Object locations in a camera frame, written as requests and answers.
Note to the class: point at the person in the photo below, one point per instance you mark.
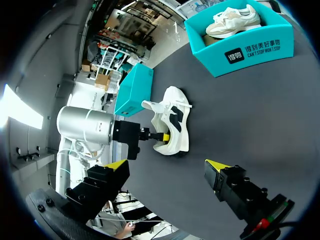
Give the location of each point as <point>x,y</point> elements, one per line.
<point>112,225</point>

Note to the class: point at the open teal box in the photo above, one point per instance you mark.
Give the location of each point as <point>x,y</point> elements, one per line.
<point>240,53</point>

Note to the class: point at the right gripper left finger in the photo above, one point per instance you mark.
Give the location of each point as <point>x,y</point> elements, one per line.
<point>105,185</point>

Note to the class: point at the white shoe with black mark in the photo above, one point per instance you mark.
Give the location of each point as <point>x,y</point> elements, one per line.
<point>175,125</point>

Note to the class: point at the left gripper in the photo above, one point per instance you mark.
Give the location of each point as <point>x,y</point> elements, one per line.
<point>127,136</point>

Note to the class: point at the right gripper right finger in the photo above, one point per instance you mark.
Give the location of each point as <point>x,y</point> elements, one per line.
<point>232,185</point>

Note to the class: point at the beige and white shoe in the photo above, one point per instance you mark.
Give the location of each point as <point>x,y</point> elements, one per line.
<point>232,21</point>

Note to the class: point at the closed teal box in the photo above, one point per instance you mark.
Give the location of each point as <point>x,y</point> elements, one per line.
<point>133,90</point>

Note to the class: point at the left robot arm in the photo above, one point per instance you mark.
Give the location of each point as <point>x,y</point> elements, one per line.
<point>85,125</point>

